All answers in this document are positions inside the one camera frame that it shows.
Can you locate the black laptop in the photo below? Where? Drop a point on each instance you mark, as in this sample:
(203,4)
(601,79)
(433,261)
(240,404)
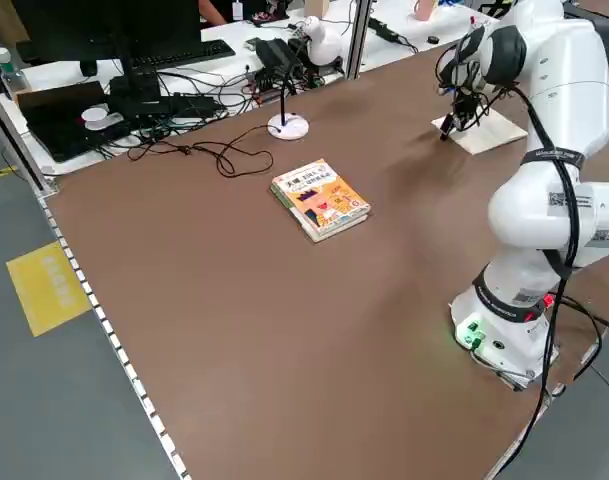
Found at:
(59,125)

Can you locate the white round puck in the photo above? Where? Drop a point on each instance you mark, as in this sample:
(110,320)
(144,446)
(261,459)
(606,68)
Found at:
(101,117)

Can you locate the yellow floor sticker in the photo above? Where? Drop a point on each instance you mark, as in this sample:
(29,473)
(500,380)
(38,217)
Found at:
(44,290)

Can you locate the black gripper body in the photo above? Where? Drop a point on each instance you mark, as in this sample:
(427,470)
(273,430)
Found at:
(466,110)

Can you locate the white desk lamp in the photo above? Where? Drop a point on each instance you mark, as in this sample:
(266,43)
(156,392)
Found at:
(286,129)

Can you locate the black finned power supply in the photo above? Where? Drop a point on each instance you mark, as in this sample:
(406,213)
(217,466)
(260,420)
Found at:
(279,55)

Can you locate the person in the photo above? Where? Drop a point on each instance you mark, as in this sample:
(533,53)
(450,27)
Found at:
(211,11)

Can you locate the black keyboard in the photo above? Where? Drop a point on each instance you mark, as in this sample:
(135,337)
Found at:
(184,52)

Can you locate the aluminium frame post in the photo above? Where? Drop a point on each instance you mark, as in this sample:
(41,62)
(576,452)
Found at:
(359,40)

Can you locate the black computer monitor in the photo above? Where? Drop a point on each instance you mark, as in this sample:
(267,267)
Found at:
(109,25)

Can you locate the clear bottle white cap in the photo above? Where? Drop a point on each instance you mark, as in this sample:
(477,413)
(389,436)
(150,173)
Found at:
(6,70)

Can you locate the orange yellow illustrated book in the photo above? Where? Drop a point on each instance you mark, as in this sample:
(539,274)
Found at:
(324,200)

